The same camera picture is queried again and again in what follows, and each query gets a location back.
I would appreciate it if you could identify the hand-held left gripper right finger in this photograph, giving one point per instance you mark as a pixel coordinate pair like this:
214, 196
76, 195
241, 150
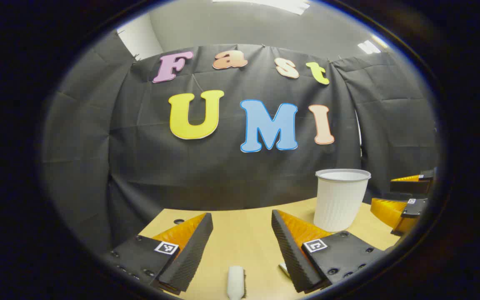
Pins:
292, 259

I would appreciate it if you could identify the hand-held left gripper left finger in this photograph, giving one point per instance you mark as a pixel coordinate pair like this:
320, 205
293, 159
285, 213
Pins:
190, 255

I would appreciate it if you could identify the white ribbed garbage bin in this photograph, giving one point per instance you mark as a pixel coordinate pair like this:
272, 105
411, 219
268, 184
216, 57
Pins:
340, 204

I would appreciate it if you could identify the long ceiling light panel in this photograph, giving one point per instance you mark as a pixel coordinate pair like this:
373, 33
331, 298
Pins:
281, 5

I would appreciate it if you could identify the light wooden desktop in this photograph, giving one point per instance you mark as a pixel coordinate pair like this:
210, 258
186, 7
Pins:
244, 237

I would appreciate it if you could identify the black backdrop cloth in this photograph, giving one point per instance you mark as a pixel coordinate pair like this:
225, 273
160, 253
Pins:
223, 175

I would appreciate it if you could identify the small ceiling light panel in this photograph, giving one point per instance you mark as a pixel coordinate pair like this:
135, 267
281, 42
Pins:
368, 46

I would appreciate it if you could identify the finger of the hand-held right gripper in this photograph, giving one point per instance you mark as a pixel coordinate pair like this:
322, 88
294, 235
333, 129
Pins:
390, 210
411, 186

